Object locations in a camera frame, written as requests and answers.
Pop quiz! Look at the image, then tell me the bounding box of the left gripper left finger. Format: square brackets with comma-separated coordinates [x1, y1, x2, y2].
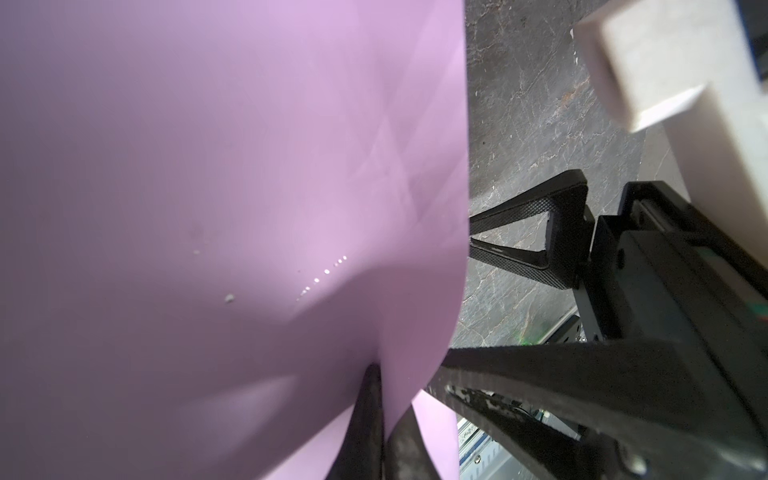
[326, 363, 384, 480]

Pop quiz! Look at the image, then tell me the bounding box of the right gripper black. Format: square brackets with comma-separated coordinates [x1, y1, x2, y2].
[469, 169, 767, 414]

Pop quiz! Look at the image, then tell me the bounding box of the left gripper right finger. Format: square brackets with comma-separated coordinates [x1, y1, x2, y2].
[383, 338, 768, 480]

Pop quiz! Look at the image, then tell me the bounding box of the pink wrapping paper sheet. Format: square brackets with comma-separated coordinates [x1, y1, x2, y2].
[1, 1, 469, 479]

